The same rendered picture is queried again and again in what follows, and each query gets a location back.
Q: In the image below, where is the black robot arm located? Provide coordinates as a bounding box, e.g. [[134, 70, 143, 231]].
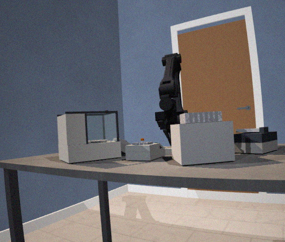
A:
[[155, 53, 188, 126]]

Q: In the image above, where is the beige tube rack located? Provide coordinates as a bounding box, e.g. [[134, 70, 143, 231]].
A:
[[165, 147, 172, 155]]

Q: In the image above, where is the beige box with holes on top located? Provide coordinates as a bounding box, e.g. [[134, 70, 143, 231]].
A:
[[125, 142, 166, 161]]

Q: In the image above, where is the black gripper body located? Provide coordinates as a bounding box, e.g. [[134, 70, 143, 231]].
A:
[[159, 123, 180, 130]]

